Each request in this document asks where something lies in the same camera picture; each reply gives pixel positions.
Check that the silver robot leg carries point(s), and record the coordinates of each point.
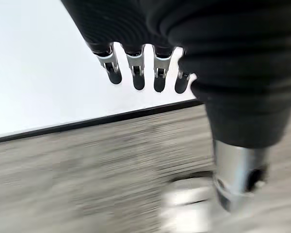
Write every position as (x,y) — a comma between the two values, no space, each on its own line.
(186,201)

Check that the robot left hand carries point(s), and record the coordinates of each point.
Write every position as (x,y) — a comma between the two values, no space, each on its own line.
(223,60)

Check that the black baseboard strip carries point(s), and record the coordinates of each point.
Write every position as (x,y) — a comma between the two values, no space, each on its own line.
(97,121)

